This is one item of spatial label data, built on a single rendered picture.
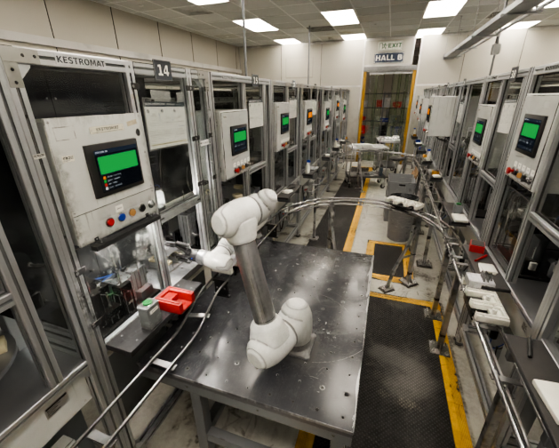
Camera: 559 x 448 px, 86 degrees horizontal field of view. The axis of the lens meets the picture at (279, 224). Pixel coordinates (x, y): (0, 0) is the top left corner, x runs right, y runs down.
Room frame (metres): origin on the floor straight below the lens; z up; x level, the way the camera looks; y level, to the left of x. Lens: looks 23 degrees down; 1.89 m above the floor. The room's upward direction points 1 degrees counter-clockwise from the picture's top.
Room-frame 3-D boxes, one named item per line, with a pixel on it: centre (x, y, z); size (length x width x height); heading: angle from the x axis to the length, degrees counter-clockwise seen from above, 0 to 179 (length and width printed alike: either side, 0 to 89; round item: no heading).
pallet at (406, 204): (2.95, -1.30, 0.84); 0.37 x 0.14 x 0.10; 39
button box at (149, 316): (1.12, 0.61, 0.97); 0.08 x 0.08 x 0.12; 71
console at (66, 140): (1.24, 0.78, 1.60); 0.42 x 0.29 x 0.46; 161
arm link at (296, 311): (1.21, -0.08, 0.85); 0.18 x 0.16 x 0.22; 142
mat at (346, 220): (5.85, -1.46, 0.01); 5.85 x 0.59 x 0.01; 161
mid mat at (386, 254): (3.27, -1.35, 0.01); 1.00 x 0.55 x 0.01; 161
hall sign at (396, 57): (9.10, -2.98, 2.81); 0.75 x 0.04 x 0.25; 71
